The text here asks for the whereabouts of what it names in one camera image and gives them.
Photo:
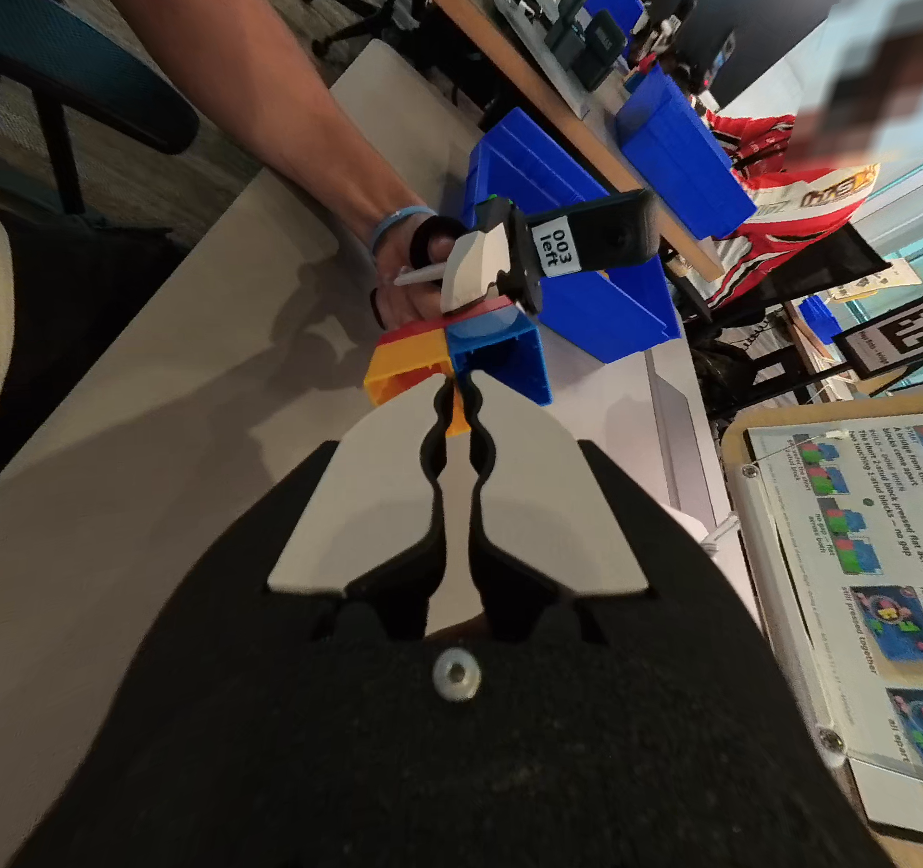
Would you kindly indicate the person's left forearm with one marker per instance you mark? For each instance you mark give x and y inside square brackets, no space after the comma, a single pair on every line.
[238,67]

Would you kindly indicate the red two-stud toy block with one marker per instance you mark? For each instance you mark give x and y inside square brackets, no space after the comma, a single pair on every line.
[411,333]

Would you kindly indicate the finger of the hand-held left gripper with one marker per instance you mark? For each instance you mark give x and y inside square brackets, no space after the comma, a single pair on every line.
[476,266]

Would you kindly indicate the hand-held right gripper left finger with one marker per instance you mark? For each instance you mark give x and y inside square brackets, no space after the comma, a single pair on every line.
[360,514]

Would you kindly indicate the wooden board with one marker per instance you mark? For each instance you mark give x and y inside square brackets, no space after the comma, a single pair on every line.
[461,17]

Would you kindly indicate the blue single-stud toy block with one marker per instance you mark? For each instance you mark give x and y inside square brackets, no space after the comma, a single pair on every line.
[505,356]

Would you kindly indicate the black office chair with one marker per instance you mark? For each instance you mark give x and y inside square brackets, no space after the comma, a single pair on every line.
[360,9]

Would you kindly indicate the red white printed cloth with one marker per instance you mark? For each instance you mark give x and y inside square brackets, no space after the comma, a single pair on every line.
[764,247]

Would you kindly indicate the black charger dock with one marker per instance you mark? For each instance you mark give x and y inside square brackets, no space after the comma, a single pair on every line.
[598,46]

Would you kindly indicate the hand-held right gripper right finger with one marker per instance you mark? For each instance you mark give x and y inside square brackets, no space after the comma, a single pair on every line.
[555,514]

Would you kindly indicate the blue wristband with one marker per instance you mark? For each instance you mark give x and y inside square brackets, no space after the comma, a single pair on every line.
[393,222]

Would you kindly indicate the printed instruction sheet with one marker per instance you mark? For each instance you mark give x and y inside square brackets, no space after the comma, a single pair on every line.
[851,558]

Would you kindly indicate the person's left hand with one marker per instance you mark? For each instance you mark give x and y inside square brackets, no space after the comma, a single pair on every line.
[415,303]

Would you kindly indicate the black framed sign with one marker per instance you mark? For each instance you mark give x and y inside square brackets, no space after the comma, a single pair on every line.
[901,338]

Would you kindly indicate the yellow single-stud toy block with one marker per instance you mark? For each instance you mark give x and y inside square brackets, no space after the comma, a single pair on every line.
[404,367]

